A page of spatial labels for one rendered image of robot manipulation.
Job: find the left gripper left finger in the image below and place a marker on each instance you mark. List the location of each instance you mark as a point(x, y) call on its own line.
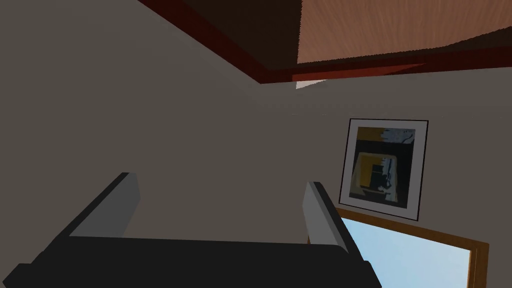
point(107, 210)

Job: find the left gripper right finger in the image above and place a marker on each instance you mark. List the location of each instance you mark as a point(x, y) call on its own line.
point(324, 220)

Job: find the framed abstract picture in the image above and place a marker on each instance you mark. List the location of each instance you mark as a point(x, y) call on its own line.
point(383, 168)

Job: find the wooden framed window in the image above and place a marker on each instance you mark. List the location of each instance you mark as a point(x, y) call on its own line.
point(404, 256)

